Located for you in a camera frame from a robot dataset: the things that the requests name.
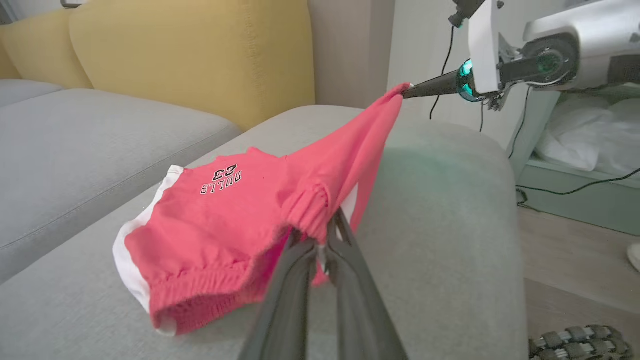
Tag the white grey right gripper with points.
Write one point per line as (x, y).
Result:
(484, 50)

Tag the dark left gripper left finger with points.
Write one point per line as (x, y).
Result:
(285, 315)

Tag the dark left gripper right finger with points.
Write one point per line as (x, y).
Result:
(360, 310)

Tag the red Bulls basketball shorts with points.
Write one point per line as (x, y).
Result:
(215, 225)

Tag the large grey sofa seat cushion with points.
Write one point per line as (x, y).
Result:
(440, 225)

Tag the white laundry pile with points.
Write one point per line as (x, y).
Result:
(575, 135)

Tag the wide yellow sofa back cushion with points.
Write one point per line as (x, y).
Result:
(200, 55)

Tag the grey stitched sofa seat cushion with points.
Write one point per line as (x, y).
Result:
(100, 150)

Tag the white shoe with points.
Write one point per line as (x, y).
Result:
(635, 257)

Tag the narrow yellow sofa back cushion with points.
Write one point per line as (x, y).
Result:
(35, 55)

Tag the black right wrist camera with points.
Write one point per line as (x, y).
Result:
(465, 7)

